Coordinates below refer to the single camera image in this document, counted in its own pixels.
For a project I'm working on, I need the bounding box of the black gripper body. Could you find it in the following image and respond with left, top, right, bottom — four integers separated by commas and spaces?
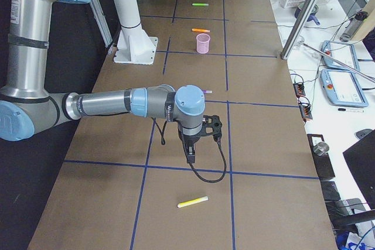
178, 124, 202, 156

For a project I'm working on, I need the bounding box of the yellow highlighter pen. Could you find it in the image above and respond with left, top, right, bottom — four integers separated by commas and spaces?
177, 196, 209, 208

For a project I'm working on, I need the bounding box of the orange highlighter pen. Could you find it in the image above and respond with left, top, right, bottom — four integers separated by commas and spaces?
192, 28, 210, 33

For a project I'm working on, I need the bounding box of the green highlighter pen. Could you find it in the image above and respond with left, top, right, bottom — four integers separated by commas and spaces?
192, 3, 209, 7

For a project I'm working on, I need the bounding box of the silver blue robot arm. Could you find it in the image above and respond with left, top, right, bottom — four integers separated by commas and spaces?
1, 0, 208, 163

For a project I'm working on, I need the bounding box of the pink mesh pen holder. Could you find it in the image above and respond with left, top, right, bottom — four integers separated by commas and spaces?
196, 33, 210, 54

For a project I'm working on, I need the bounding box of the black white marker pen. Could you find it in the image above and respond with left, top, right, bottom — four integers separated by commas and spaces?
337, 108, 364, 113

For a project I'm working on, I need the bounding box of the lower orange black connector box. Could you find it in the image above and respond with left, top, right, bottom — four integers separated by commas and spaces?
298, 101, 313, 122

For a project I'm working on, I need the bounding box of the orange black connector box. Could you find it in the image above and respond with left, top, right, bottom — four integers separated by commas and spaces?
298, 101, 313, 122
293, 83, 305, 97

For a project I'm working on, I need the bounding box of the upper orange black connector box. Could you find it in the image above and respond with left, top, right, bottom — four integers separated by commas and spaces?
293, 83, 305, 97

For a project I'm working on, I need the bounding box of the steel cup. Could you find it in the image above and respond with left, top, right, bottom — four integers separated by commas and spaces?
313, 142, 330, 156

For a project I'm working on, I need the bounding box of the lower blue teach pendant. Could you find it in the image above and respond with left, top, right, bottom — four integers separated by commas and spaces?
321, 69, 369, 108

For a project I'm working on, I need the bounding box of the blue teach pendant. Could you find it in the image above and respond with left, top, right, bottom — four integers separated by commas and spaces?
321, 69, 369, 108
321, 40, 360, 71

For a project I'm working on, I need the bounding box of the black monitor corner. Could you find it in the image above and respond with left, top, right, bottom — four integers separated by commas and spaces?
343, 135, 374, 209

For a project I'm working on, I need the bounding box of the black computer mouse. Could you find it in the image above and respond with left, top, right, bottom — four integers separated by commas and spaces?
355, 128, 373, 140

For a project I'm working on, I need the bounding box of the upper blue teach pendant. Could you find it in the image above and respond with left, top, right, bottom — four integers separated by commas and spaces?
321, 40, 360, 71

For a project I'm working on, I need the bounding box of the blue saucepan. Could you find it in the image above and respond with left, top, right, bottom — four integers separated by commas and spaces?
294, 2, 321, 26

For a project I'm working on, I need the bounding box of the long metal rod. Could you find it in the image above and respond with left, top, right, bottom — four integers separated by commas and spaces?
299, 41, 375, 83

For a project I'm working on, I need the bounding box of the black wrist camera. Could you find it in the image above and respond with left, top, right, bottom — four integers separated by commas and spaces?
202, 115, 222, 140

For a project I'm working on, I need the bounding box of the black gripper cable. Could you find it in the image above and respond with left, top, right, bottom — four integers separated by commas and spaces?
153, 117, 227, 183

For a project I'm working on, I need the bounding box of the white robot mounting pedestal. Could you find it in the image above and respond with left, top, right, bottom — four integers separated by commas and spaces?
114, 0, 158, 65

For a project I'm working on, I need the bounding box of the aluminium frame post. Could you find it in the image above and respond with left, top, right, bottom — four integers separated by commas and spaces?
281, 0, 317, 60

